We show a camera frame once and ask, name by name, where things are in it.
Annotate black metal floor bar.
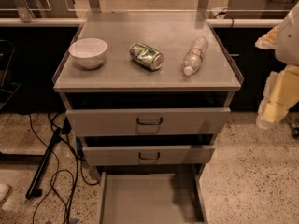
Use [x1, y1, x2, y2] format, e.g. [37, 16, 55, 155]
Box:
[25, 129, 61, 200]

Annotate grey top drawer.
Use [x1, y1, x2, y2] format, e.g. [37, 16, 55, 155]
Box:
[66, 92, 230, 136]

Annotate white shoe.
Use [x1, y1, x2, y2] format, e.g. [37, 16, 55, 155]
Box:
[0, 183, 10, 202]

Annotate black floor cables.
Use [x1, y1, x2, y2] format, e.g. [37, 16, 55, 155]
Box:
[27, 111, 100, 224]

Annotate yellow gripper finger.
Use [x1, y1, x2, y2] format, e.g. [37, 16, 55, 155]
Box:
[255, 25, 279, 49]
[256, 65, 299, 129]

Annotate grey bottom drawer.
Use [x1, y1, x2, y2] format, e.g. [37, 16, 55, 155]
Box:
[96, 166, 208, 224]

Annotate grey middle drawer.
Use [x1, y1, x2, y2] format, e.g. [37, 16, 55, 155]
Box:
[81, 134, 215, 166]

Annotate white ceramic bowl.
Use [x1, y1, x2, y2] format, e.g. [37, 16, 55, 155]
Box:
[68, 38, 107, 69]

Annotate crushed green soda can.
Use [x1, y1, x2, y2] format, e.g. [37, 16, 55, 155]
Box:
[129, 43, 164, 71]

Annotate grey drawer cabinet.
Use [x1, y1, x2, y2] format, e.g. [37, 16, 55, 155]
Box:
[51, 10, 245, 224]

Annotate black caster wheel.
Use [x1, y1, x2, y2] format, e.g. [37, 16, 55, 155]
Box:
[288, 122, 299, 138]

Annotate clear plastic water bottle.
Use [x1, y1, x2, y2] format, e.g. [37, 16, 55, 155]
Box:
[182, 36, 209, 77]

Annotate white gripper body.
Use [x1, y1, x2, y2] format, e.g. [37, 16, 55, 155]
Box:
[275, 2, 299, 65]

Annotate grey drawer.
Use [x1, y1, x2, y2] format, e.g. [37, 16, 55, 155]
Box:
[96, 166, 208, 224]
[66, 92, 230, 136]
[81, 134, 215, 166]

